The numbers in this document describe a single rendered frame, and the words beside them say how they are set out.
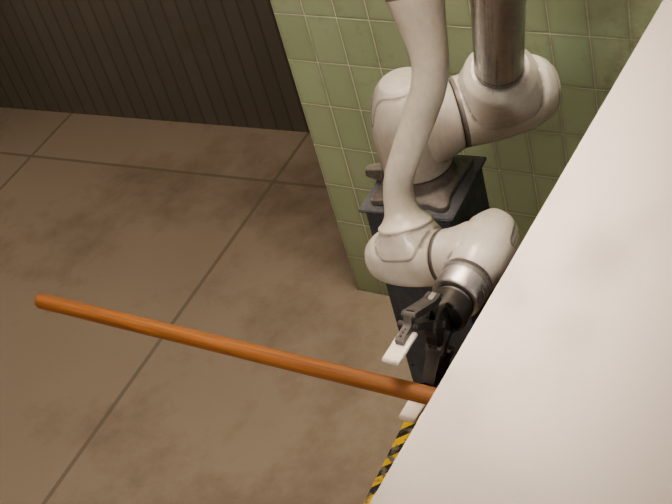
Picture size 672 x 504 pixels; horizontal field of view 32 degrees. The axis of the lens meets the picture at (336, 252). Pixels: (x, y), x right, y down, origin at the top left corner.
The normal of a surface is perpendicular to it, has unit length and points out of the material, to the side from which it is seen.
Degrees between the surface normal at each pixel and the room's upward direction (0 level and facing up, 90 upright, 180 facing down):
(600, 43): 90
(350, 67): 90
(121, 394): 0
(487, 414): 0
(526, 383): 0
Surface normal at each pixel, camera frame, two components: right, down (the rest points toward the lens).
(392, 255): -0.64, 0.24
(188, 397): -0.23, -0.74
